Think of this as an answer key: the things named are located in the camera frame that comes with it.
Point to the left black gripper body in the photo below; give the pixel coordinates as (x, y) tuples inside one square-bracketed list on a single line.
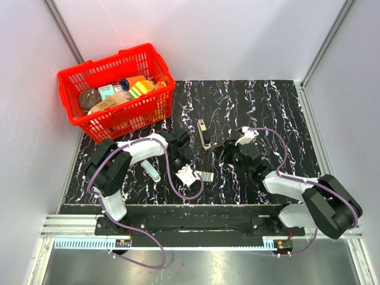
[(177, 161)]

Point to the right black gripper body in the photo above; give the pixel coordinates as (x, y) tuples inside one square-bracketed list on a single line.
[(233, 155)]

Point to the beige black stapler base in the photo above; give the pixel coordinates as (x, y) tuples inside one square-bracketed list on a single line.
[(203, 132)]

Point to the red staple box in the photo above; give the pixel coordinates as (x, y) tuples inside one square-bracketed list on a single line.
[(204, 176)]

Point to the light blue white stapler top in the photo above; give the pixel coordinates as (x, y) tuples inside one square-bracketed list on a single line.
[(152, 172)]

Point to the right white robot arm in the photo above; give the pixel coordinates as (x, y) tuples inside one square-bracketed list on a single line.
[(325, 203)]

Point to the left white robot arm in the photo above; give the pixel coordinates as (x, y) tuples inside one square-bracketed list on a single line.
[(111, 160)]

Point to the black marble pattern mat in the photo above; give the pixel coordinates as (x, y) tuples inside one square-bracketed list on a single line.
[(225, 107)]

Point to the orange small packet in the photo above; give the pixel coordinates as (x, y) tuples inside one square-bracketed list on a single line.
[(160, 84)]

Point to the yellow green striped sponge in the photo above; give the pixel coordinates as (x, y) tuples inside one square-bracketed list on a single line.
[(141, 88)]

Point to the red plastic shopping basket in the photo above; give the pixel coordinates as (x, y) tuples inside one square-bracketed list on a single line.
[(127, 117)]

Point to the brown cardboard box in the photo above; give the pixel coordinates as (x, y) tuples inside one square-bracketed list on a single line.
[(117, 98)]

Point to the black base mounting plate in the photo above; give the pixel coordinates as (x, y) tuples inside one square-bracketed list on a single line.
[(256, 220)]

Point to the orange cylinder bottle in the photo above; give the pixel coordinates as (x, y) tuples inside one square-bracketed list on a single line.
[(127, 83)]

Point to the teal small box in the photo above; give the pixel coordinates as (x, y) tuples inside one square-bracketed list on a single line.
[(106, 91)]

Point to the brown round sponge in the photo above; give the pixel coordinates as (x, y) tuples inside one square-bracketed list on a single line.
[(89, 98)]

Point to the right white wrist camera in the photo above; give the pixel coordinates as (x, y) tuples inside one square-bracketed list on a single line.
[(248, 134)]

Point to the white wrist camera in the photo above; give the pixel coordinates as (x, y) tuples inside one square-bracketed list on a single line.
[(186, 175), (248, 134)]

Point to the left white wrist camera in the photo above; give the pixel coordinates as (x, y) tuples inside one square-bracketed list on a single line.
[(186, 175)]

